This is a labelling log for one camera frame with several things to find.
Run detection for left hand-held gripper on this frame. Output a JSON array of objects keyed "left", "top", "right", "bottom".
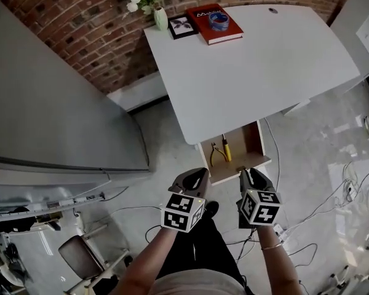
[{"left": 160, "top": 167, "right": 210, "bottom": 234}]

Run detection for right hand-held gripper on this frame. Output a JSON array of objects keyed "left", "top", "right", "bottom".
[{"left": 236, "top": 167, "right": 282, "bottom": 230}]

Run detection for yellow-handled screwdriver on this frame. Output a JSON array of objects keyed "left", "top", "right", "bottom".
[{"left": 221, "top": 133, "right": 232, "bottom": 162}]

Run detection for wooden drawer with white front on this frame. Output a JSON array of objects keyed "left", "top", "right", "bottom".
[{"left": 197, "top": 120, "right": 273, "bottom": 186}]

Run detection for person's left forearm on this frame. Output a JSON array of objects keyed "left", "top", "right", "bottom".
[{"left": 109, "top": 226, "right": 181, "bottom": 295}]

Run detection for person's right forearm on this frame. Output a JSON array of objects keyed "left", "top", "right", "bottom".
[{"left": 256, "top": 224, "right": 302, "bottom": 295}]

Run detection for person's right black shoe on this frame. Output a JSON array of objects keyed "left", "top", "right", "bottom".
[{"left": 204, "top": 200, "right": 220, "bottom": 219}]

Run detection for person's black trousers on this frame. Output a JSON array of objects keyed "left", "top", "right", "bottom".
[{"left": 153, "top": 209, "right": 247, "bottom": 288}]

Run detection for white power strip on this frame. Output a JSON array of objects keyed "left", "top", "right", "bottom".
[{"left": 273, "top": 222, "right": 288, "bottom": 237}]

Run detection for person's beige shirt torso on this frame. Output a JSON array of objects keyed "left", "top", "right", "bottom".
[{"left": 153, "top": 269, "right": 244, "bottom": 295}]

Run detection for white desk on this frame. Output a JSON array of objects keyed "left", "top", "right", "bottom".
[{"left": 143, "top": 4, "right": 369, "bottom": 149}]

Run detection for brown seat chair white legs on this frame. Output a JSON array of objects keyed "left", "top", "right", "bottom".
[{"left": 57, "top": 235, "right": 130, "bottom": 295}]

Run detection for white low ledge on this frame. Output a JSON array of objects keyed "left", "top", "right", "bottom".
[{"left": 106, "top": 71, "right": 170, "bottom": 113}]

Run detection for red book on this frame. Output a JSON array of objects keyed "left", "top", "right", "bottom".
[{"left": 185, "top": 3, "right": 245, "bottom": 46}]

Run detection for blue tape roll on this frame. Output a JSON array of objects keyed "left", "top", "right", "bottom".
[{"left": 207, "top": 10, "right": 231, "bottom": 32}]

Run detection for grey table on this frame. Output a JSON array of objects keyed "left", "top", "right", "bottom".
[{"left": 0, "top": 0, "right": 151, "bottom": 224}]

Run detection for pale green vase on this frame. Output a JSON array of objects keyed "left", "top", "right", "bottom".
[{"left": 153, "top": 6, "right": 169, "bottom": 31}]

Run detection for white cabinet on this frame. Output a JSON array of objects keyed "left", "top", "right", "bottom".
[{"left": 328, "top": 0, "right": 369, "bottom": 95}]

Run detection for white desk cable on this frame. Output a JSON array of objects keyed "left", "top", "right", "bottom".
[{"left": 263, "top": 117, "right": 281, "bottom": 193}]

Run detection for yellow-handled pliers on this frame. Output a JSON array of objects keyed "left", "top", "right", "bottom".
[{"left": 209, "top": 141, "right": 227, "bottom": 167}]

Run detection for thin gold bracelet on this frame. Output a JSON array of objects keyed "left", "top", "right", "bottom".
[{"left": 260, "top": 241, "right": 283, "bottom": 251}]

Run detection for black floor cable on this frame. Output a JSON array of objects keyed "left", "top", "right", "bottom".
[{"left": 233, "top": 235, "right": 318, "bottom": 269}]

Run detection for black picture frame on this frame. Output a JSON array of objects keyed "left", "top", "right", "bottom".
[{"left": 167, "top": 15, "right": 199, "bottom": 41}]

